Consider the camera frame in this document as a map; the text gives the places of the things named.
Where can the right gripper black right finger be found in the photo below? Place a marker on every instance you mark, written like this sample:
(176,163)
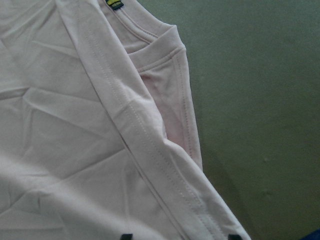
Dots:
(234,237)

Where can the pink Snoopy t-shirt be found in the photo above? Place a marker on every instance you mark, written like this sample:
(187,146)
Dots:
(98,135)

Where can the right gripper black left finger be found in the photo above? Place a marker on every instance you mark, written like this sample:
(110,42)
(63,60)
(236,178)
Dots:
(127,236)

